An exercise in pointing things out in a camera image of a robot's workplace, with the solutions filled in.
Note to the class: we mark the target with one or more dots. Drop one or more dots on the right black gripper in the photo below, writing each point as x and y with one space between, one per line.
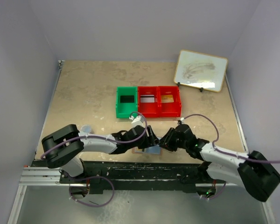
170 136

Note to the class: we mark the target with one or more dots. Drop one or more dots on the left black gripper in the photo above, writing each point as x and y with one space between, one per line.
148 136

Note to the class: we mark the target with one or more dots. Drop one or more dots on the pink leather card holder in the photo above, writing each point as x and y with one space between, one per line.
155 152

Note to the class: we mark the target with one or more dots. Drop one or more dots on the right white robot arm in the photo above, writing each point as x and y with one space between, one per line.
250 171

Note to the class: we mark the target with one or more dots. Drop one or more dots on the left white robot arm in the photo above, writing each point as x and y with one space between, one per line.
62 147

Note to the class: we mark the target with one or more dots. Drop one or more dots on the white card in red bin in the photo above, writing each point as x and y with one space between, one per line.
147 98

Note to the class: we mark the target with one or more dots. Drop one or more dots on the gold card in red bin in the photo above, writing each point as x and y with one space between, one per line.
167 98

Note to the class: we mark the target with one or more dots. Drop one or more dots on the black card in green bin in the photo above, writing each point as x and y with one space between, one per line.
127 99

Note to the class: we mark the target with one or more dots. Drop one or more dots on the middle red plastic bin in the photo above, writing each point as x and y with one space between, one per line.
149 110

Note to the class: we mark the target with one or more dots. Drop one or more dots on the red plastic bin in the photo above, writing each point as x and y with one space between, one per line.
149 110
170 110

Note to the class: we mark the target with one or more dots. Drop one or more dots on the right red plastic bin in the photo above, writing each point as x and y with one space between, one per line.
170 110

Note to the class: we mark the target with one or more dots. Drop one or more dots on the green plastic bin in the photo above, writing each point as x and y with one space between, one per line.
124 110

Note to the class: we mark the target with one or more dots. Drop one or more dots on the clear jar of paper clips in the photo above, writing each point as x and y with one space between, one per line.
86 129

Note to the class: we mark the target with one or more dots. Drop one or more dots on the small framed whiteboard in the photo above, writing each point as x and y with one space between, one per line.
199 70

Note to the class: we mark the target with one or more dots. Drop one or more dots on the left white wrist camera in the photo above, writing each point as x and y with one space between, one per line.
138 121

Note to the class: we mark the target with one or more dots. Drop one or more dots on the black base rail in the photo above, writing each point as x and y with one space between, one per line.
185 177

